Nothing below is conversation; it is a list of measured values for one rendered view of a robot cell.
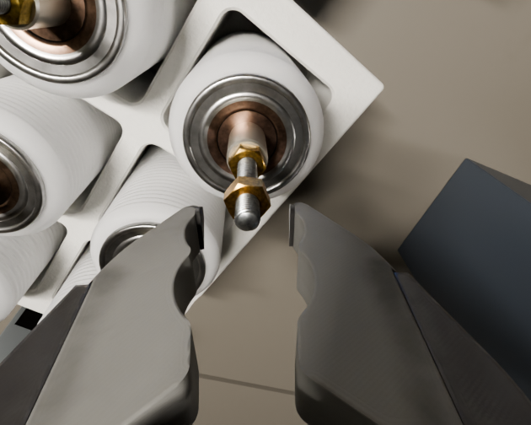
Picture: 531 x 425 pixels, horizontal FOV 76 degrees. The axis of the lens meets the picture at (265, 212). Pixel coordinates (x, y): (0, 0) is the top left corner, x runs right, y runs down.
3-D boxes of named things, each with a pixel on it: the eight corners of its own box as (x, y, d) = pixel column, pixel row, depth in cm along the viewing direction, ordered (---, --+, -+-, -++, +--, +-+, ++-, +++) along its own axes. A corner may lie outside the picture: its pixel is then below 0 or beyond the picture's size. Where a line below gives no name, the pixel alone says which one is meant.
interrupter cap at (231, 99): (211, 45, 18) (211, 47, 17) (333, 109, 20) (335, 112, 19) (167, 165, 21) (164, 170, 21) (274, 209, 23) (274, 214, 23)
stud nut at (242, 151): (245, 136, 17) (245, 141, 16) (271, 155, 18) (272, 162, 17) (222, 164, 18) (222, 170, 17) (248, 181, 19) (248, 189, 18)
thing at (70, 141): (128, 55, 34) (30, 98, 19) (147, 147, 39) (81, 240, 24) (29, 56, 34) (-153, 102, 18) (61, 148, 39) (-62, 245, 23)
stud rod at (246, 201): (245, 137, 19) (244, 206, 12) (260, 147, 19) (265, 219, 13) (234, 149, 19) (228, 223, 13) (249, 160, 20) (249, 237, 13)
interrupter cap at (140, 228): (86, 273, 26) (82, 280, 25) (127, 201, 23) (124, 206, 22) (177, 311, 28) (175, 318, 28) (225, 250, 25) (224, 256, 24)
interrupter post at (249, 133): (237, 111, 20) (235, 130, 17) (273, 129, 20) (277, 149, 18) (221, 147, 21) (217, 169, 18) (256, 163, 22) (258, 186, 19)
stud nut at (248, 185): (245, 166, 14) (245, 175, 13) (276, 189, 15) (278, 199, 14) (217, 199, 15) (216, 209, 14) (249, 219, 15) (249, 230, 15)
